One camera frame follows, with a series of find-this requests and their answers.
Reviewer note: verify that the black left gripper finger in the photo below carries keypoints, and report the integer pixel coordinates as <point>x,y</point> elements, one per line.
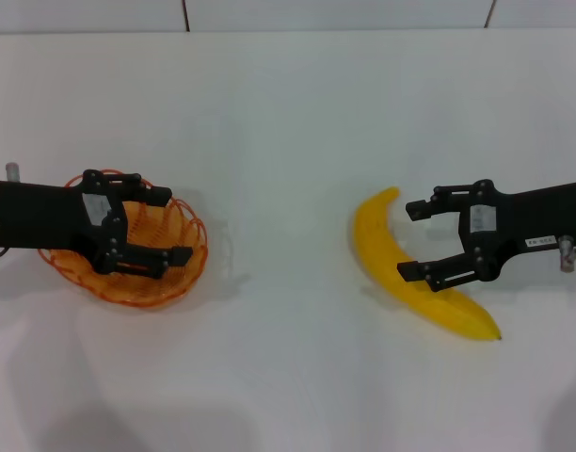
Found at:
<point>147,261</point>
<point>151,193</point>

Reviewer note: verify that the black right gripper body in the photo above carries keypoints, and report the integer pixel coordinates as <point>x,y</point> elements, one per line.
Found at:
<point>528,216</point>

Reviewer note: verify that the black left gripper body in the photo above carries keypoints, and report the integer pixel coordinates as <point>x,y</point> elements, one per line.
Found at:
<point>43,214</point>

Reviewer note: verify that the yellow banana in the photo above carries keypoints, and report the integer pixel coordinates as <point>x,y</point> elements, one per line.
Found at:
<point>377,245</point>

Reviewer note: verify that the orange woven plastic basket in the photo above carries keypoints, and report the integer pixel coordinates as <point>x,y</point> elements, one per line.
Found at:
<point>187,235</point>

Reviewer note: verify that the silver plug on gripper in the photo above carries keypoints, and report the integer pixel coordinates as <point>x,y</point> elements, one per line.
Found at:
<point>566,254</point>
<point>12,170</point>

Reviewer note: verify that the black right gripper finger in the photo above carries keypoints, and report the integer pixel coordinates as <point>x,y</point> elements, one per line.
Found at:
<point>448,273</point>
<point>420,209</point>

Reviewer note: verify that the silver plug on left gripper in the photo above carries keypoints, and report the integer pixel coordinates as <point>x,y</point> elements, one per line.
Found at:
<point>12,170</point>

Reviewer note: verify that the silver plug on right gripper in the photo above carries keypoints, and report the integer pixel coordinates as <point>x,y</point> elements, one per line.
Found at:
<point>566,254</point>

